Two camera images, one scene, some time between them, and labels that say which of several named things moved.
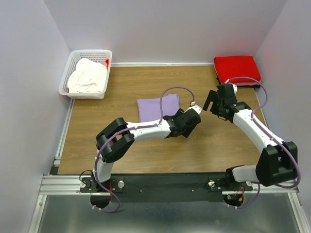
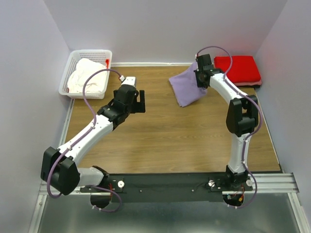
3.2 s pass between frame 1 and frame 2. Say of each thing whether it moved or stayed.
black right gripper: moved
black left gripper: moved
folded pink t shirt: stayed
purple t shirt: moved
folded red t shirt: stayed
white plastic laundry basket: stayed
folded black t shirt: stayed
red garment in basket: stayed
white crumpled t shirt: stayed
